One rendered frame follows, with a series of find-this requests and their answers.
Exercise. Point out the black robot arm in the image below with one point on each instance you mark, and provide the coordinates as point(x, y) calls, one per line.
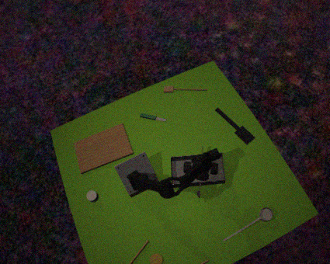
point(203, 163)

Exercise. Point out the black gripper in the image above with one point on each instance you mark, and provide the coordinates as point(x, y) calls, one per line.
point(213, 169)

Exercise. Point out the grey cylinder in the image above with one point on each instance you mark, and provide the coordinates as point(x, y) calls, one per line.
point(92, 196)

